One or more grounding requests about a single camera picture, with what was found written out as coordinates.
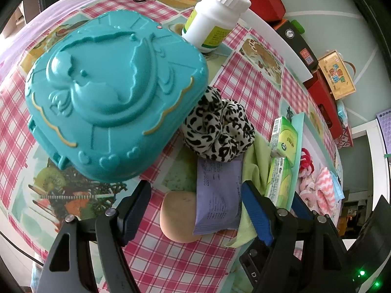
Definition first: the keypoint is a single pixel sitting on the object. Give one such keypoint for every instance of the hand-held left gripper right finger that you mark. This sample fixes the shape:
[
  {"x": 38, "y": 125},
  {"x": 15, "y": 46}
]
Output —
[{"x": 256, "y": 213}]

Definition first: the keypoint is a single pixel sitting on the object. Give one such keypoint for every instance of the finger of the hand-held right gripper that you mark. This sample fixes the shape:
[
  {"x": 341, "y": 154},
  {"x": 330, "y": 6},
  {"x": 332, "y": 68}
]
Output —
[{"x": 302, "y": 207}]

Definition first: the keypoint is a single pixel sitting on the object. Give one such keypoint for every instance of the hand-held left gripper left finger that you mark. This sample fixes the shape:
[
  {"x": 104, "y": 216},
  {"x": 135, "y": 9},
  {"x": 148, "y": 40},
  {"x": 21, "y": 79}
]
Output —
[{"x": 136, "y": 213}]

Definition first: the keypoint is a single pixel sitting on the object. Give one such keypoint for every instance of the beige patterned cloth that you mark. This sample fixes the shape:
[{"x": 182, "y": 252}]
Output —
[{"x": 307, "y": 189}]

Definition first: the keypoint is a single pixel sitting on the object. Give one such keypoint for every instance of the pink white knitted cloth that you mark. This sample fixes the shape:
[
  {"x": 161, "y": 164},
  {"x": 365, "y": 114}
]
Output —
[{"x": 323, "y": 186}]

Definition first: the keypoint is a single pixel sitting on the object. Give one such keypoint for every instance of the green juice carton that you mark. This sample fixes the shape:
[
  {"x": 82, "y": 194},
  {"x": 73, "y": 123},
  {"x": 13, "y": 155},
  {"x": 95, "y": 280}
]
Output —
[{"x": 278, "y": 180}]

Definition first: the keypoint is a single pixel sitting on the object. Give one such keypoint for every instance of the blue face mask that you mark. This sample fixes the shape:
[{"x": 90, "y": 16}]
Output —
[{"x": 337, "y": 189}]

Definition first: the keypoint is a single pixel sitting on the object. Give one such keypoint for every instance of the beige sponge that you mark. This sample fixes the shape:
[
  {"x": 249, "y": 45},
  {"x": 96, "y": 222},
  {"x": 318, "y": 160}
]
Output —
[{"x": 177, "y": 216}]

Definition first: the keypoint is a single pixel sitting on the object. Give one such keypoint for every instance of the purple packet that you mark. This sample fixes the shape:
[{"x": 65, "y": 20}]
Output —
[{"x": 217, "y": 198}]

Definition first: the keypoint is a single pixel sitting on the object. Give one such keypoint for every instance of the red scrunchie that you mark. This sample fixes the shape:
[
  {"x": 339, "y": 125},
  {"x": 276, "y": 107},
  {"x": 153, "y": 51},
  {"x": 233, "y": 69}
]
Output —
[{"x": 307, "y": 161}]

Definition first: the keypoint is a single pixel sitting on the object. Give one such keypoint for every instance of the green cloth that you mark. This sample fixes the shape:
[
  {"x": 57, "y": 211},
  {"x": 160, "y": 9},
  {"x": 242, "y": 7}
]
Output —
[{"x": 255, "y": 158}]

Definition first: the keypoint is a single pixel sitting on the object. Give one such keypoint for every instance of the white box with teal rim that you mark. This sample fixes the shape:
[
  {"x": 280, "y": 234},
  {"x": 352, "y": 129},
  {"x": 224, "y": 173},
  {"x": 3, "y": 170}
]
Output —
[{"x": 314, "y": 140}]

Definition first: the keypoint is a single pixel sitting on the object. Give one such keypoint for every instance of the leopard print scrunchie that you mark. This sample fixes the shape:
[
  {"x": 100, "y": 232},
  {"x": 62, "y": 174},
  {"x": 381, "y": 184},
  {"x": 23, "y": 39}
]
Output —
[{"x": 210, "y": 128}]

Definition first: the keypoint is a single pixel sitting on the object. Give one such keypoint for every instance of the light blue wipes pack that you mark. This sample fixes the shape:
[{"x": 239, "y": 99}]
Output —
[{"x": 341, "y": 113}]

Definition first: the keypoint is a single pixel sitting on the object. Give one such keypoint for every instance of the red cardboard box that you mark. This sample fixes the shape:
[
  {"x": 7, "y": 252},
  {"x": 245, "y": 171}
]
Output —
[{"x": 323, "y": 103}]

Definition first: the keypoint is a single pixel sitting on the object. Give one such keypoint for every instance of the purple perforated sheet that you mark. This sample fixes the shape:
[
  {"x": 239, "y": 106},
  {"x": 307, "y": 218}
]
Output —
[{"x": 385, "y": 131}]

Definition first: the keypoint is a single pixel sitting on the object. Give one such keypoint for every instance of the teal plastic toy case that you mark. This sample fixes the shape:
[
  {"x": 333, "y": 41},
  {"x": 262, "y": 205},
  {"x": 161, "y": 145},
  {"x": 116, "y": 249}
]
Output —
[{"x": 107, "y": 82}]

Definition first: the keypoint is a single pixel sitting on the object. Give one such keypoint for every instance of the yellow picture gift bag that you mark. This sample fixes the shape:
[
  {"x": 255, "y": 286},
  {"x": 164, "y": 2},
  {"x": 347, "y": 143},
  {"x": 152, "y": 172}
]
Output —
[{"x": 334, "y": 76}]

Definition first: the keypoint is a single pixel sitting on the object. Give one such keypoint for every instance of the black box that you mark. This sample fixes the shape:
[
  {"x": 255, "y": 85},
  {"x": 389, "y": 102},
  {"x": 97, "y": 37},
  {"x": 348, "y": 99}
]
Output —
[{"x": 297, "y": 48}]

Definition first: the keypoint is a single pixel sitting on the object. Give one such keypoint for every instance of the white board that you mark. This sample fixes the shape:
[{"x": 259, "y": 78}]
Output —
[{"x": 275, "y": 42}]

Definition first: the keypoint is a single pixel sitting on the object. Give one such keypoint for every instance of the green knob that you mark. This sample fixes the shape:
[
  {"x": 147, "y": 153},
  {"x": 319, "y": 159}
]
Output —
[{"x": 297, "y": 27}]

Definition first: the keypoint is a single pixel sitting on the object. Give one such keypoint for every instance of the white plastic bottle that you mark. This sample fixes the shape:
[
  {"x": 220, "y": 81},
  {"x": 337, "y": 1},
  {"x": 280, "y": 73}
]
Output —
[{"x": 210, "y": 24}]

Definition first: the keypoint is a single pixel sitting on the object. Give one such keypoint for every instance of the white furniture frame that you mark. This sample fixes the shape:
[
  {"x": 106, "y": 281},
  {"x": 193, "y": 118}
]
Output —
[{"x": 375, "y": 171}]

